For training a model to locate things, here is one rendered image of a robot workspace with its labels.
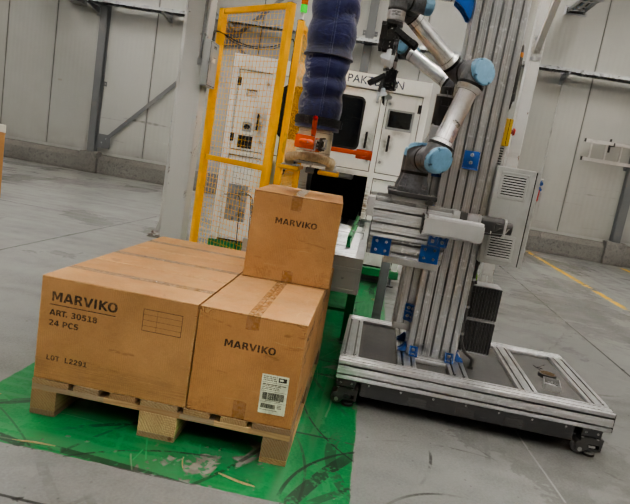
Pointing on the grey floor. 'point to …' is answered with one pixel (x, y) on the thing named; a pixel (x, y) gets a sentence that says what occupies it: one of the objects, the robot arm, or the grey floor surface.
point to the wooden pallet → (169, 415)
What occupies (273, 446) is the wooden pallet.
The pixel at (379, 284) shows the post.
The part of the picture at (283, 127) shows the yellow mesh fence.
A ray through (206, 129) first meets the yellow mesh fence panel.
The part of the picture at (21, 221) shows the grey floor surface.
